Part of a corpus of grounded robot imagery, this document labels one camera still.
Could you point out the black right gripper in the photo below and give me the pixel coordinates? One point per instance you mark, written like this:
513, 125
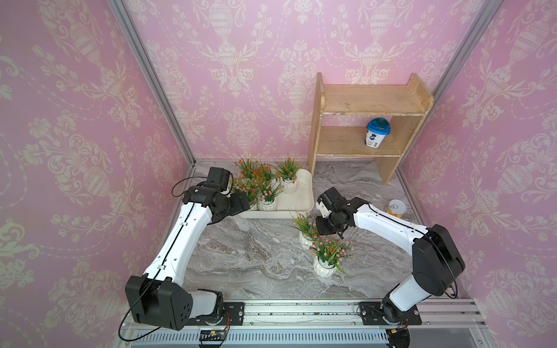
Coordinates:
321, 230

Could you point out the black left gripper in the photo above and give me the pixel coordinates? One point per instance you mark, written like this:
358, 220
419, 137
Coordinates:
238, 207

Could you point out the pink flower twine pot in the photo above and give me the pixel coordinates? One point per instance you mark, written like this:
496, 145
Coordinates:
250, 187

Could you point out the pink flower front pot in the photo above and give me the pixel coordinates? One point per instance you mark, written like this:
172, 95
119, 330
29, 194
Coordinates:
269, 191

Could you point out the orange flower white pot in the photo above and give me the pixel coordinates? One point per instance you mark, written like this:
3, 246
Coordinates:
248, 168

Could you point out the red pink flower pot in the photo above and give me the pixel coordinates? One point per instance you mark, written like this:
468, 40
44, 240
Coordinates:
307, 231

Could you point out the red flower front pot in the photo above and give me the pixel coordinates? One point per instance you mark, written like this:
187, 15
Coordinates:
330, 253

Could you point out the red flower white pot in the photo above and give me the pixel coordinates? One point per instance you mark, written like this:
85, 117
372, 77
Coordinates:
265, 174

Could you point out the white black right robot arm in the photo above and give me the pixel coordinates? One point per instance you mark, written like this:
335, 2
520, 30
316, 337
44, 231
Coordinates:
436, 261

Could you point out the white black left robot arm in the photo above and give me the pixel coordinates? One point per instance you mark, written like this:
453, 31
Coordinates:
158, 297

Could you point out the cream plastic storage box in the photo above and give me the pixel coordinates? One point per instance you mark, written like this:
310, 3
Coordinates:
289, 206

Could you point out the blue lid white cup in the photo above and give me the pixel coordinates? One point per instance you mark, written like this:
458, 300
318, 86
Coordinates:
377, 130

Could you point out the wooden two-tier shelf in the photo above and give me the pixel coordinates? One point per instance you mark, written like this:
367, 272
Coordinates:
367, 122

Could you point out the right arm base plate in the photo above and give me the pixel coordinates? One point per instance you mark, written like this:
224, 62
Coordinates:
378, 314

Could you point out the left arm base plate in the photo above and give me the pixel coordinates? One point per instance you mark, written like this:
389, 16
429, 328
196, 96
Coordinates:
233, 314

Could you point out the aluminium front rail frame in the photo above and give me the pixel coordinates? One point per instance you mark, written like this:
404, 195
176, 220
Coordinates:
323, 323

